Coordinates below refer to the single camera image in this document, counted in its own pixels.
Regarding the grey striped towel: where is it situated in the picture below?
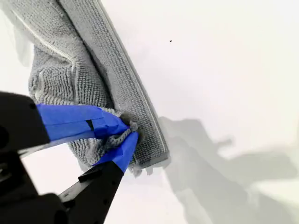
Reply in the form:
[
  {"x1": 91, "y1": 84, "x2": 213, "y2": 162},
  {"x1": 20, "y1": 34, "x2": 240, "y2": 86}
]
[{"x1": 0, "y1": 0, "x2": 171, "y2": 179}]

